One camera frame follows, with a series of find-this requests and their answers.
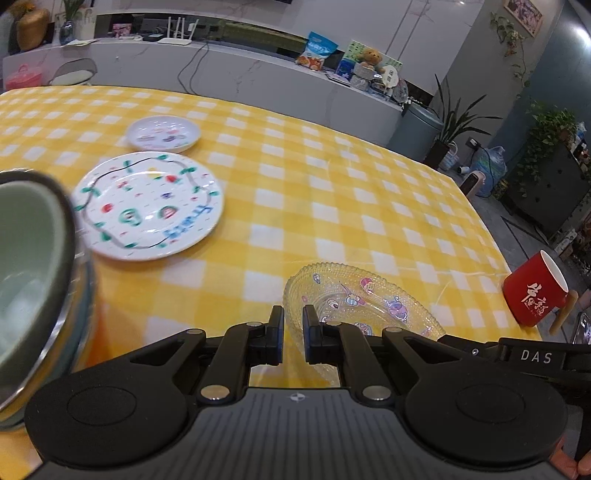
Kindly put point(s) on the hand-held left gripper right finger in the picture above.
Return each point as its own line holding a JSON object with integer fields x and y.
{"x": 308, "y": 339}

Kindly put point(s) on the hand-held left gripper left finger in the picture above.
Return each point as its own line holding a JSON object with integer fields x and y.
{"x": 278, "y": 339}

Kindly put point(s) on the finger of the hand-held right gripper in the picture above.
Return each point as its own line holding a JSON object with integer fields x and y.
{"x": 480, "y": 347}

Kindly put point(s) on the clear glass patterned bowl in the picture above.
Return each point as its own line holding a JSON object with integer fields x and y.
{"x": 369, "y": 295}

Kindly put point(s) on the green ceramic bowl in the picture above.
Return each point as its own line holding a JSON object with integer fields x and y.
{"x": 23, "y": 277}

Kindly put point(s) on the person's right hand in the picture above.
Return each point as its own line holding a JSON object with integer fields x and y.
{"x": 565, "y": 467}

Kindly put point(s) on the red mug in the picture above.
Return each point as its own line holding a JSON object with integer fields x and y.
{"x": 526, "y": 295}

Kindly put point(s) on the yellow checked tablecloth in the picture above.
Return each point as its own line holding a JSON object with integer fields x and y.
{"x": 323, "y": 184}

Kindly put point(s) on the dark cabinet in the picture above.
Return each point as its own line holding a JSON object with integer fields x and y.
{"x": 549, "y": 198}

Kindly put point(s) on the beige heater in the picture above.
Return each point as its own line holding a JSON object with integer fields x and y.
{"x": 473, "y": 184}

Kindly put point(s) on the blue water bottle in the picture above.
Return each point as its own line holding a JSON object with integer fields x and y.
{"x": 491, "y": 170}

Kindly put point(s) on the large decorated white plate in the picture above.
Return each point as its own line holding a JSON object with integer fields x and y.
{"x": 147, "y": 203}

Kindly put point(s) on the white woven basket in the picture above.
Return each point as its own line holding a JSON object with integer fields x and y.
{"x": 448, "y": 159}

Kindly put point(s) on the long-leaf potted plant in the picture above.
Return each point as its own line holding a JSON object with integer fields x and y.
{"x": 438, "y": 154}

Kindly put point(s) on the grey trash bin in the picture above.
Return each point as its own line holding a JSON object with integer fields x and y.
{"x": 415, "y": 134}

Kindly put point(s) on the leafy cabinet plant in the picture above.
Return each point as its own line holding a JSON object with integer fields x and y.
{"x": 549, "y": 124}

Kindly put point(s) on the small decorated white plate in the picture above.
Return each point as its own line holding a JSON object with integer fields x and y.
{"x": 161, "y": 131}

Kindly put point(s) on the round patterned fan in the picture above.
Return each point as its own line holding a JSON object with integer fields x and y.
{"x": 400, "y": 91}

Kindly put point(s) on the grey fabric pouch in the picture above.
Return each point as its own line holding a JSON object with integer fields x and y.
{"x": 362, "y": 78}

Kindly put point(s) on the white marble TV console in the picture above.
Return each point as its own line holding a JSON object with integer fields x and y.
{"x": 258, "y": 69}

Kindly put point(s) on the round white hand fan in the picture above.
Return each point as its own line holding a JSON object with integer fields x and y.
{"x": 391, "y": 76}

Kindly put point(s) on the brown teddy bear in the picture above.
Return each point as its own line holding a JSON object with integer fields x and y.
{"x": 371, "y": 57}

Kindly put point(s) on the blue snack bag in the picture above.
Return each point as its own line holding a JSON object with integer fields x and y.
{"x": 318, "y": 50}

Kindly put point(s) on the green picture board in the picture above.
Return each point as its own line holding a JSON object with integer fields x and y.
{"x": 353, "y": 48}

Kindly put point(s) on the white router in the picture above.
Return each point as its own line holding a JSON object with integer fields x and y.
{"x": 178, "y": 41}

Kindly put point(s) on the hanging vine plant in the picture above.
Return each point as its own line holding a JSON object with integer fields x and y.
{"x": 508, "y": 32}

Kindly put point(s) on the small black box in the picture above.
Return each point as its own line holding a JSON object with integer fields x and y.
{"x": 153, "y": 36}

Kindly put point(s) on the grey chair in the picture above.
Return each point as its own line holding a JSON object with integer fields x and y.
{"x": 74, "y": 76}

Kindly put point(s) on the open booklet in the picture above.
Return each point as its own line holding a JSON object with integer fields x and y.
{"x": 78, "y": 43}

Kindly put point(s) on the pink basket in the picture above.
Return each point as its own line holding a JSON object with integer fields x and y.
{"x": 23, "y": 78}

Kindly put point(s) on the white art card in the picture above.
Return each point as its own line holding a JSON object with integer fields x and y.
{"x": 85, "y": 23}

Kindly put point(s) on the blue vase with plant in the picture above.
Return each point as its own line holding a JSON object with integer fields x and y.
{"x": 67, "y": 33}

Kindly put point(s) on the gold vase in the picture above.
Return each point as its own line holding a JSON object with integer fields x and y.
{"x": 32, "y": 30}

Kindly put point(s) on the wall socket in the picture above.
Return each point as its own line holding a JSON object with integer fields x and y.
{"x": 474, "y": 143}

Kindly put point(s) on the framed wall picture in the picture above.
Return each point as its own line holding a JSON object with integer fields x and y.
{"x": 524, "y": 14}

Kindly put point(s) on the pink photo frame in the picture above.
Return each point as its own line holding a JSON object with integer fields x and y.
{"x": 122, "y": 30}

